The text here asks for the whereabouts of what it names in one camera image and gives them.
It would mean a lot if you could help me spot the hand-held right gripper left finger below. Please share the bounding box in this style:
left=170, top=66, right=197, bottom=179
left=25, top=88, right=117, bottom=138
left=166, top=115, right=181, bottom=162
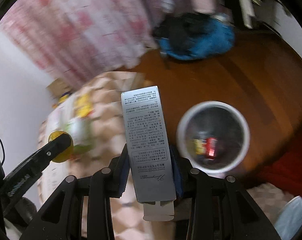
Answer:
left=19, top=144, right=131, bottom=240

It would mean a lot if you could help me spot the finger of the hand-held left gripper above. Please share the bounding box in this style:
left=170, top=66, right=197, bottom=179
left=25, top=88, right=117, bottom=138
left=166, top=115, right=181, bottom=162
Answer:
left=2, top=131, right=74, bottom=201

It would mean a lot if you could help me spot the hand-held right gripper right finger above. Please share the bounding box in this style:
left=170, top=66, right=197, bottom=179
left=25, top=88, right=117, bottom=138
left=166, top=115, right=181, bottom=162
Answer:
left=169, top=144, right=282, bottom=240

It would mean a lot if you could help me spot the silver printed carton box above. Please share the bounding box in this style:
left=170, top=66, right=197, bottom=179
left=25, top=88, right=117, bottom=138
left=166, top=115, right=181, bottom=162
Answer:
left=121, top=86, right=177, bottom=221

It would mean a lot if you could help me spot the yellow-capped green-label bottle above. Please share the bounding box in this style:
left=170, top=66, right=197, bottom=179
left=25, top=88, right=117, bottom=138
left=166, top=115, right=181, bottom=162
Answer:
left=48, top=92, right=97, bottom=163

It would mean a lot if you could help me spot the white round waste bin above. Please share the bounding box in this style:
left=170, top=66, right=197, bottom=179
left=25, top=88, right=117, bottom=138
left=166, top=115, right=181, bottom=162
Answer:
left=176, top=101, right=251, bottom=176

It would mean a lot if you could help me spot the yellow snack wrapper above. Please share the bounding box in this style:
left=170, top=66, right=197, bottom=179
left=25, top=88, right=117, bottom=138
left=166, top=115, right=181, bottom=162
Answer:
left=193, top=138, right=208, bottom=155

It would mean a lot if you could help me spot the red snack wrapper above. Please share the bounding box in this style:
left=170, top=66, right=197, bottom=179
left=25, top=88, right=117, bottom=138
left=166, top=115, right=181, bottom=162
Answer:
left=206, top=137, right=218, bottom=159

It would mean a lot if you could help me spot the brown cardboard box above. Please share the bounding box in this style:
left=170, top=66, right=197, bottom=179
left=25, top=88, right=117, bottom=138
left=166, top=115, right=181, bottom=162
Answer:
left=46, top=78, right=74, bottom=107

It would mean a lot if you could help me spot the red floor mat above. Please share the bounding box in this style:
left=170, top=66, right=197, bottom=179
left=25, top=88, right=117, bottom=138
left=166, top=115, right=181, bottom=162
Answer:
left=249, top=152, right=302, bottom=197

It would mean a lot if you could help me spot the pale blue cloth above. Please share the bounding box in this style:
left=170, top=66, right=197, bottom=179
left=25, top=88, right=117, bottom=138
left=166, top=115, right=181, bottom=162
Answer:
left=274, top=196, right=302, bottom=240

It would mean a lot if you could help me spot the pink patterned curtain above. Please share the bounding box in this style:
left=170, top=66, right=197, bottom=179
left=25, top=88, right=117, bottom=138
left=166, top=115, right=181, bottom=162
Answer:
left=0, top=0, right=176, bottom=87

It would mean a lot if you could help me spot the blue and black bag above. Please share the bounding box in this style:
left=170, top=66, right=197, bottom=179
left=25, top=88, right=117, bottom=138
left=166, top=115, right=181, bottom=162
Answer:
left=152, top=12, right=236, bottom=61

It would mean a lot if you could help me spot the white furniture frame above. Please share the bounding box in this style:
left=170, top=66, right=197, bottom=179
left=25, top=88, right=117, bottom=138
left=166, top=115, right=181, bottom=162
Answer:
left=234, top=0, right=295, bottom=30

